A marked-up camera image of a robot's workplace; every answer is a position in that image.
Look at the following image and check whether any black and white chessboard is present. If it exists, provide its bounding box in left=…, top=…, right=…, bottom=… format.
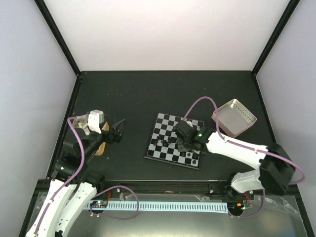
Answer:
left=145, top=113, right=200, bottom=170

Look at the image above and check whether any pink metal tin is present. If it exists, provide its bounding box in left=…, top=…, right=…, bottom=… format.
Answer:
left=212, top=99, right=257, bottom=138

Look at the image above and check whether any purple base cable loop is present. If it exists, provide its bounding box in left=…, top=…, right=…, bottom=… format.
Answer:
left=89, top=184, right=141, bottom=220

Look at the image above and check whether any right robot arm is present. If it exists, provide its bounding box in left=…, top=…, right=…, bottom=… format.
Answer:
left=172, top=124, right=295, bottom=199

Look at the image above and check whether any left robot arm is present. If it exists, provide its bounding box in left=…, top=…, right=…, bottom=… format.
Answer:
left=26, top=114, right=126, bottom=237

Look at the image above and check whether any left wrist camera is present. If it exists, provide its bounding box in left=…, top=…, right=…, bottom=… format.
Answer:
left=88, top=110, right=104, bottom=134

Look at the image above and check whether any gold tin with white pieces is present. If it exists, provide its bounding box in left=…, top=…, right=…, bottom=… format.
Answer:
left=72, top=114, right=110, bottom=156

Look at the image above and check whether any white slotted cable duct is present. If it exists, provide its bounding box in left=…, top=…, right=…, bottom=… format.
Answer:
left=84, top=200, right=228, bottom=214

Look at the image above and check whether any black piece cluster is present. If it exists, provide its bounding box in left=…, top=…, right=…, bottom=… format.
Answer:
left=151, top=135, right=174, bottom=147

